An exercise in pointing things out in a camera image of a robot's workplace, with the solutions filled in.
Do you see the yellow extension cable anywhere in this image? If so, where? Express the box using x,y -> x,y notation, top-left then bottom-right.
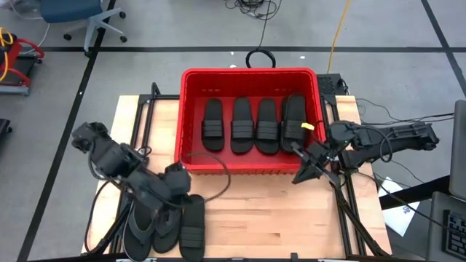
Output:
326,0 -> 353,74

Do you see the grey desk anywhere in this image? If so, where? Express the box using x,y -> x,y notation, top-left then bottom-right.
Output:
425,191 -> 466,262

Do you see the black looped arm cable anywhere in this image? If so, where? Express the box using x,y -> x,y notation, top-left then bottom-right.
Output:
180,151 -> 232,203

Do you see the black keyboard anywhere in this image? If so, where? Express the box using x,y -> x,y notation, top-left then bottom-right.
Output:
441,209 -> 466,261

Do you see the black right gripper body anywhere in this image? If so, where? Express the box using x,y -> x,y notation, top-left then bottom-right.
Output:
304,140 -> 334,170

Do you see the blue office chair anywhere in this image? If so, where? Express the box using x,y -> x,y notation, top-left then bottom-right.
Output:
40,0 -> 128,55

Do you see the black floor bar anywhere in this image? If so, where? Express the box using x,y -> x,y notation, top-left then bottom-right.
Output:
378,174 -> 451,211

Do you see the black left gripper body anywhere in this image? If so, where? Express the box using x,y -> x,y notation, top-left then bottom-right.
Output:
159,162 -> 193,199

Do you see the white paper sheet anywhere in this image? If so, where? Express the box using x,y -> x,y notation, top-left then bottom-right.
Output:
378,176 -> 422,237

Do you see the grey monitor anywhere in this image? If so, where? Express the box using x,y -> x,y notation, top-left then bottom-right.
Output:
449,100 -> 466,201

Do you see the black flip-flop sandal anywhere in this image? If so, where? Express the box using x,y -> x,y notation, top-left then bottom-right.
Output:
151,203 -> 183,254
122,198 -> 157,262

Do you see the black floor cable coil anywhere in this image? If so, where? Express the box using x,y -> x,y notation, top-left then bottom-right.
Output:
224,0 -> 283,69

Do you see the red framed cart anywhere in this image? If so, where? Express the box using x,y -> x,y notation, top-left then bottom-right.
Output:
0,28 -> 46,96

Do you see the red plastic bin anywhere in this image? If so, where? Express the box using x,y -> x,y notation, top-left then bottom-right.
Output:
173,67 -> 328,175

